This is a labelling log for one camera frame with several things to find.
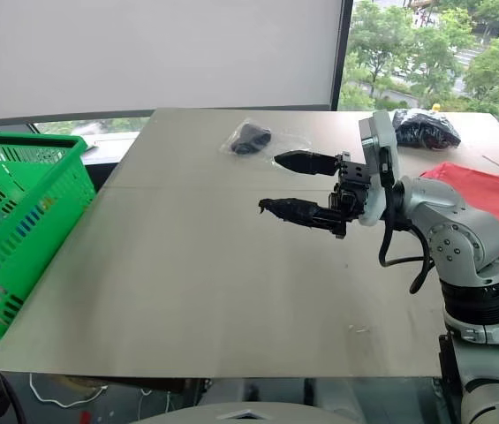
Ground taped black right gripper finger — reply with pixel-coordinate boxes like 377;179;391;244
258;197;348;242

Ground smooth black right gripper finger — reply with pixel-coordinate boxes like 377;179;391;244
273;149;341;178

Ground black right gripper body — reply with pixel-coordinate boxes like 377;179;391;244
327;151;373;223

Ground green plastic basket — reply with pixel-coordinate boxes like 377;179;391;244
0;131;97;344

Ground black item in clear bag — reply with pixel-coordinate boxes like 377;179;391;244
219;117;313;157

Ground black and red bagged item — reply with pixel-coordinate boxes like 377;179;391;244
391;107;463;152

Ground red cloth bag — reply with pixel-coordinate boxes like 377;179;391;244
420;162;499;261

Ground white projection screen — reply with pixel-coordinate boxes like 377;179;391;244
0;0;352;122

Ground grey rounded robot body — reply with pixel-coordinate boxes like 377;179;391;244
128;400;367;424

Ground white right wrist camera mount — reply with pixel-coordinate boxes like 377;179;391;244
359;110;401;228

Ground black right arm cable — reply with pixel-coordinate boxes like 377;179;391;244
378;185;436;296

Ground black window post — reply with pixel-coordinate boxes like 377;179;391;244
329;0;355;112

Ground white cable under table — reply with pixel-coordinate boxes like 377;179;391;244
27;373;110;406

